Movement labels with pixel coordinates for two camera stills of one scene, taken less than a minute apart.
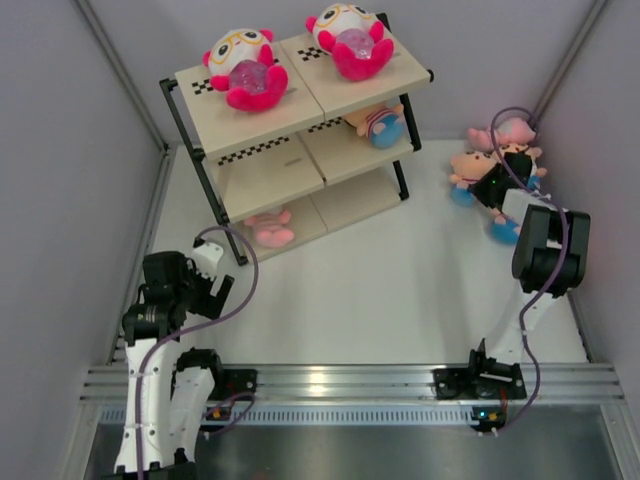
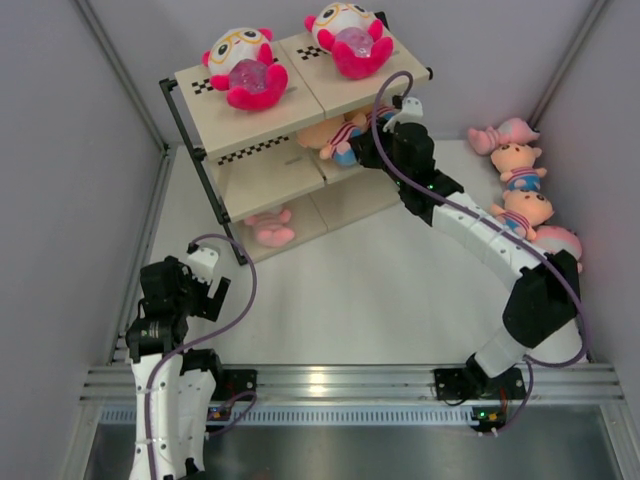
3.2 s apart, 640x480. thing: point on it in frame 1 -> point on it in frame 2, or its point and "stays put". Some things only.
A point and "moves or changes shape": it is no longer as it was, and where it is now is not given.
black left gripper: x=207 y=302 stays put
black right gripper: x=478 y=189 -> x=364 y=147
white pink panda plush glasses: x=241 y=62 stays put
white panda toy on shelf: x=355 y=38 stays put
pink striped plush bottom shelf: x=272 y=230 stays put
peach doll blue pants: x=463 y=197 moves or changes shape
